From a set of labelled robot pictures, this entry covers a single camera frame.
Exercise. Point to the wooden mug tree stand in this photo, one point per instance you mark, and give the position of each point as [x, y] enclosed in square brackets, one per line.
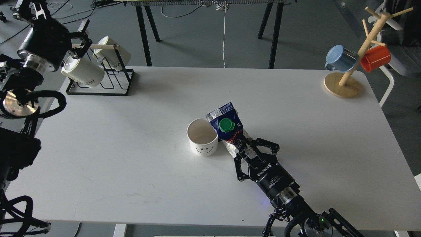
[342, 84]

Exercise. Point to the white smiley face mug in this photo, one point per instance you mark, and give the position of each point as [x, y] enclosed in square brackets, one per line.
[202, 139]

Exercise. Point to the black trestle table legs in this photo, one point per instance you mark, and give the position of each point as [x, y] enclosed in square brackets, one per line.
[145, 5]

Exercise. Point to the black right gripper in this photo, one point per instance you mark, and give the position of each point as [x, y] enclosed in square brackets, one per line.
[265, 170]

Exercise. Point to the white ribbed mug front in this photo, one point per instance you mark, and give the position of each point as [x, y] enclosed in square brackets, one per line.
[83, 71]

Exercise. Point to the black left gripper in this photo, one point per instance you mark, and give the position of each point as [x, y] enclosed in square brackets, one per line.
[46, 45]

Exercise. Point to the black wire mug rack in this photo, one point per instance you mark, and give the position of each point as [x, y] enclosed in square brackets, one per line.
[114, 83]

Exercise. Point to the blue enamel mug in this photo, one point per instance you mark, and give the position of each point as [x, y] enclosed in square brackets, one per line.
[341, 59]

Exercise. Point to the blue white milk carton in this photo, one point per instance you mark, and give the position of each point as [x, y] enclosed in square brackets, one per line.
[229, 129]

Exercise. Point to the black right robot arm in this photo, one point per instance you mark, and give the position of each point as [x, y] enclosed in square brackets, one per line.
[298, 212]

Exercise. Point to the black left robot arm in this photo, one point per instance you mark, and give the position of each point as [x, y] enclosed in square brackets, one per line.
[21, 100]

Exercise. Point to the orange red mug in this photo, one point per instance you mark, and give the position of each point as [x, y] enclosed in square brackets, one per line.
[375, 57]

